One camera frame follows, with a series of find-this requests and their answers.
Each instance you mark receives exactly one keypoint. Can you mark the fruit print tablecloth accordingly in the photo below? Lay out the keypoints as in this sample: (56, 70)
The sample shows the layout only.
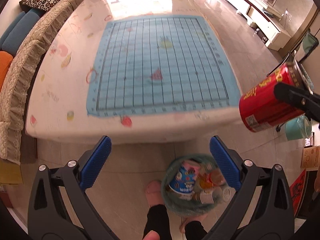
(57, 106)

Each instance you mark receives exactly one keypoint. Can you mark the teal trash bin far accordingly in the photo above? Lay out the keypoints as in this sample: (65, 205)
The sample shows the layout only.
(298, 128)

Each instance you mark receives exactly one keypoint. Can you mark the right pink slipper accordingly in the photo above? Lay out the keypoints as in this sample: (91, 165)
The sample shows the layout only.
(187, 220)

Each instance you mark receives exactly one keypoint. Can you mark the pink rimmed paper cup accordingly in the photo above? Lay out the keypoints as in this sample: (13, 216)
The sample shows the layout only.
(185, 178)

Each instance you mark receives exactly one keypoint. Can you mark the right black trouser leg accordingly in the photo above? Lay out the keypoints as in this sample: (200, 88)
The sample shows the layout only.
(194, 231)

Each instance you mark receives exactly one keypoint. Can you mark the white tv cabinet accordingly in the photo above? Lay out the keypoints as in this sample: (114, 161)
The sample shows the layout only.
(262, 15)

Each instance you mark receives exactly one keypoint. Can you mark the orange cushion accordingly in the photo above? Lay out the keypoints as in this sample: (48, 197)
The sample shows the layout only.
(5, 62)

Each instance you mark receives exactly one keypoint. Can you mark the red drink can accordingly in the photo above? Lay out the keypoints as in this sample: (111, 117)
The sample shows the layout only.
(260, 109)

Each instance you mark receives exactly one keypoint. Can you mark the pink slipper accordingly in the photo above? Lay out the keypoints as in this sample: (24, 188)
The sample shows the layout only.
(187, 220)
(153, 193)

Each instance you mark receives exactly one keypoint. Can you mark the blue grid mat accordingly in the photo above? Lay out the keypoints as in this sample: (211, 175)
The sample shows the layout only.
(160, 64)

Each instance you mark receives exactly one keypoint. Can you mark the blue sofa cushion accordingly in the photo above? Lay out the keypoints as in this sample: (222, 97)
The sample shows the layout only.
(17, 31)

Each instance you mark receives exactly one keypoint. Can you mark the cardboard box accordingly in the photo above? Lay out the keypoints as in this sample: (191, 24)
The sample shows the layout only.
(310, 157)

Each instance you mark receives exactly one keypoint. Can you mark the black trouser leg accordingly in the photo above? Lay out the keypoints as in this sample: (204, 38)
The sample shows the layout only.
(158, 221)
(194, 231)

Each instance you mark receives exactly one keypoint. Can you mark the left pink slipper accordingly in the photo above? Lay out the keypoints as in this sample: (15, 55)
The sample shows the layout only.
(153, 193)

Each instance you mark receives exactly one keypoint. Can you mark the orange label plastic bottle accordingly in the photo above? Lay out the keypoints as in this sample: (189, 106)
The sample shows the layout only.
(212, 179)

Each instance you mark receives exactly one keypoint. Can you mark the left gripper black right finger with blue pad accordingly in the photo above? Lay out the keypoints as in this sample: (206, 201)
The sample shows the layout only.
(261, 207)

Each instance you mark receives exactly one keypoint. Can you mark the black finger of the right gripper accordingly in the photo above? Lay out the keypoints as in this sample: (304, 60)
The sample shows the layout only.
(298, 98)

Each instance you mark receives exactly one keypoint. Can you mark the black folding chair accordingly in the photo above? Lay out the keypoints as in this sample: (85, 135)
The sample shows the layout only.
(302, 50)

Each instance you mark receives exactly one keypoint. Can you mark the teal trash bin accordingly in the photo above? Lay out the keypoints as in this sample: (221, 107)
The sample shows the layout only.
(184, 205)
(298, 128)

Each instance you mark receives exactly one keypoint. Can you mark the operator hand fingertip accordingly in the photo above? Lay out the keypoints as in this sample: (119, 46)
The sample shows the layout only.
(152, 235)

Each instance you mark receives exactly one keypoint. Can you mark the left black trouser leg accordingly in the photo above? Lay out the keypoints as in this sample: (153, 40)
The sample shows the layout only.
(158, 221)

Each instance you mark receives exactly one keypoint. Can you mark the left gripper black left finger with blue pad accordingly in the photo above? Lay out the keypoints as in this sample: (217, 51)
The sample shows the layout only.
(59, 207)

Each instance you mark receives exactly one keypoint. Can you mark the beige lace sofa cover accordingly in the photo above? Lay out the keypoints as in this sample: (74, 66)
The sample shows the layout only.
(21, 72)

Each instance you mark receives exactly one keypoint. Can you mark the teal trash bin near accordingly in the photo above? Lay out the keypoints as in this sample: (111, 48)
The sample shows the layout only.
(184, 205)

